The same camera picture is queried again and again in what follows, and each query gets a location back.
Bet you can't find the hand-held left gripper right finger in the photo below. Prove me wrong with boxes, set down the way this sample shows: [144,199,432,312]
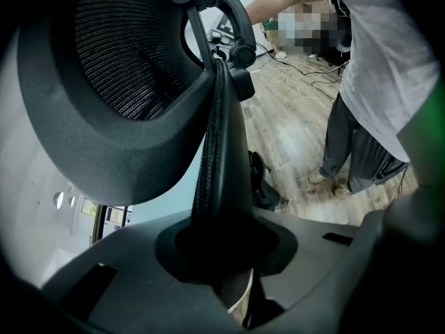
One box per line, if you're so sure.
[255,208,362,327]

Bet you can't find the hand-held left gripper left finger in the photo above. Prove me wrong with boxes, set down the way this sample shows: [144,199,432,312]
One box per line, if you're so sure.
[41,216,245,334]

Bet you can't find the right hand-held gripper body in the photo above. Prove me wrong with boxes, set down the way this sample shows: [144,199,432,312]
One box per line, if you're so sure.
[207,12,238,47]

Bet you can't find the black mesh office chair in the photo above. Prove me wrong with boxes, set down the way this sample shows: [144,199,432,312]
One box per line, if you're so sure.
[16,0,290,310]

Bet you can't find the person's right forearm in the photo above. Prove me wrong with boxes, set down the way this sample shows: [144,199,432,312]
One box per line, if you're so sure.
[245,0,316,26]

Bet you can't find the person's left beige shoe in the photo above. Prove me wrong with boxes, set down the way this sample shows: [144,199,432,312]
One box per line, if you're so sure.
[333,182,354,199]

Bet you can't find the person's beige shoe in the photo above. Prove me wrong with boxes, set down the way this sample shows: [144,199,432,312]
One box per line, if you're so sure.
[308,168,328,184]
[333,182,354,199]

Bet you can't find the person's right beige shoe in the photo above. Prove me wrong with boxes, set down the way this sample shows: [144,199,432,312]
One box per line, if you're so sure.
[308,168,328,184]

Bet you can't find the black railing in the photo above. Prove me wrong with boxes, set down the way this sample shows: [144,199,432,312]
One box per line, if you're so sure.
[88,203,106,247]

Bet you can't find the person's grey trousers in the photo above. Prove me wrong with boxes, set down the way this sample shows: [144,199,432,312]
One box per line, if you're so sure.
[318,94,412,195]

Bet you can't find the person in white shirt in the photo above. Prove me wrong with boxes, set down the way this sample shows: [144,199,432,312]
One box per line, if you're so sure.
[281,0,442,164]

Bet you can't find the black floor cable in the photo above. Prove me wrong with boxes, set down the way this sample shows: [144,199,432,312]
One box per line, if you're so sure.
[256,41,346,99]

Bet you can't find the white floor cable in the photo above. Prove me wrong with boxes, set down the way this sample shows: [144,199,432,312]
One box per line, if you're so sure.
[270,65,335,111]

